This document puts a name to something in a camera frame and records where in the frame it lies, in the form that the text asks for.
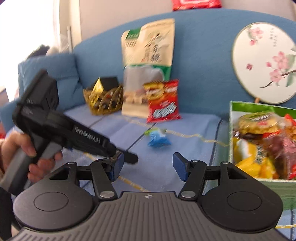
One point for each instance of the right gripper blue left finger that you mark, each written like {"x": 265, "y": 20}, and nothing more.
{"x": 116, "y": 164}

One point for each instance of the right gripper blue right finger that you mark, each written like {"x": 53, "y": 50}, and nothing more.
{"x": 182, "y": 166}

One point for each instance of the small blue snack packet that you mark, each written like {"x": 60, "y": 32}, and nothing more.
{"x": 157, "y": 137}

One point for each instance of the yellow orange snack bag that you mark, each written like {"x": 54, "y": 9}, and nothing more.
{"x": 253, "y": 159}

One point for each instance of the red clear candy bag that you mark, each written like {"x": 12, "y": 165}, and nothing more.
{"x": 279, "y": 142}

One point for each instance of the person's left hand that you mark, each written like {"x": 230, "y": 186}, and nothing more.
{"x": 17, "y": 140}

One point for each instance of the woven bamboo basket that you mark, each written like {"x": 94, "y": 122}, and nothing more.
{"x": 106, "y": 102}

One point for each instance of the red lion snack bag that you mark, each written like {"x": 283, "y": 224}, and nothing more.
{"x": 162, "y": 100}

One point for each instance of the black and gold packet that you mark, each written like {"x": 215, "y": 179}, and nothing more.
{"x": 103, "y": 86}

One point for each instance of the green cardboard box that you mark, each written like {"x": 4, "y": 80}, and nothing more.
{"x": 284, "y": 188}

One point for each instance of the round rice cracker packet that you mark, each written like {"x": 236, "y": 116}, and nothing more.
{"x": 259, "y": 123}

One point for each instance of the large kraft grain pouch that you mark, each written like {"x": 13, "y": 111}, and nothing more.
{"x": 147, "y": 55}

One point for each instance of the blue fabric sofa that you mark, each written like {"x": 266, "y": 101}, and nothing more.
{"x": 148, "y": 201}

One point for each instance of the round floral hand fan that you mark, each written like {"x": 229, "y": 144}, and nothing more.
{"x": 263, "y": 59}

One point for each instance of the red packet on sofa top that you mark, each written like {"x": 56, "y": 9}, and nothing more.
{"x": 179, "y": 5}

